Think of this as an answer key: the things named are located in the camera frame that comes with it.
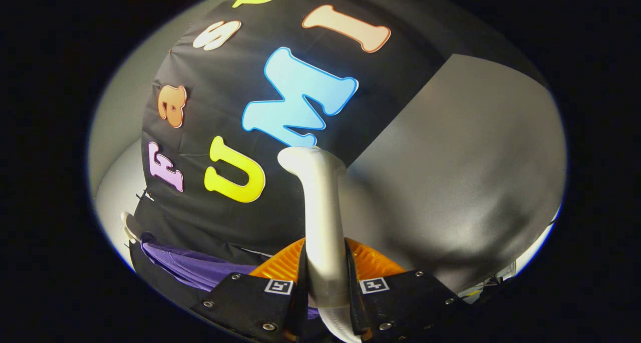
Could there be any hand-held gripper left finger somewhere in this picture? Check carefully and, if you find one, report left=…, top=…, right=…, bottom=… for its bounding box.
left=190, top=237, right=308, bottom=343

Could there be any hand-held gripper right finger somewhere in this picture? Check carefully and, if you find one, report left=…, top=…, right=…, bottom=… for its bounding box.
left=345, top=238, right=471, bottom=343

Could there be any purple button jacket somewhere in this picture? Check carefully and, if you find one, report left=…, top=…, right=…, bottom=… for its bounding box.
left=142, top=233, right=321, bottom=319

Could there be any white garment steamer head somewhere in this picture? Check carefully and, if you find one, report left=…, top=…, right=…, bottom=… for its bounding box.
left=277, top=146, right=364, bottom=343

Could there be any white plastic clothes hanger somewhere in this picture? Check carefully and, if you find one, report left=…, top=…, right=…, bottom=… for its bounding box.
left=120, top=212, right=142, bottom=244

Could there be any grey drawer cabinet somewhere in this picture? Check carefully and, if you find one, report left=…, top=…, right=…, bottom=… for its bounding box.
left=346, top=54, right=566, bottom=293

